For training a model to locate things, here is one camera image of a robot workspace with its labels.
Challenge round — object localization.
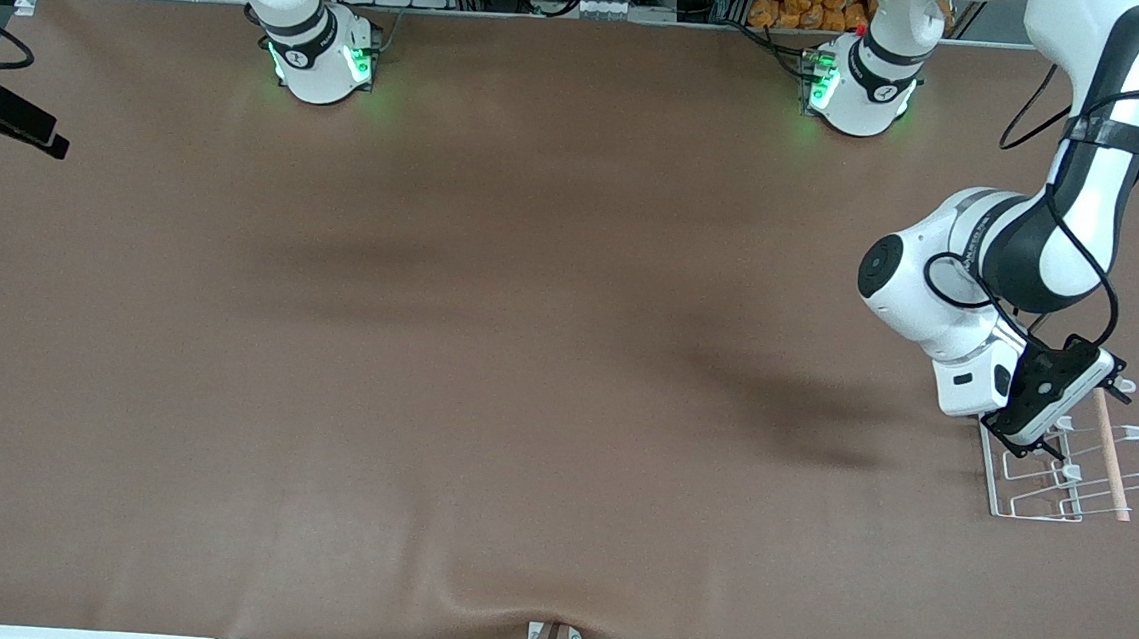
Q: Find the white terminal block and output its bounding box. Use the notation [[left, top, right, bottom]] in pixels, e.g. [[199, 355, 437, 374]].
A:
[[579, 0, 680, 25]]

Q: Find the white wire cup rack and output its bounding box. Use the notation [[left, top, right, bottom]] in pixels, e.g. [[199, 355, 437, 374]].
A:
[[975, 369, 1139, 529]]

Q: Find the orange packets pile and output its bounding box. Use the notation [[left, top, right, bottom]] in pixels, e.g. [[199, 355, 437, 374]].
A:
[[746, 0, 880, 37]]

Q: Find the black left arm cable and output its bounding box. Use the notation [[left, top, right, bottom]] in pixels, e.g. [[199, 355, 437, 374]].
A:
[[919, 55, 1139, 352]]

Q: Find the brown table mat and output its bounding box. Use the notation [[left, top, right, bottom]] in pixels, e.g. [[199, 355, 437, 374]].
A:
[[0, 0, 1139, 639]]

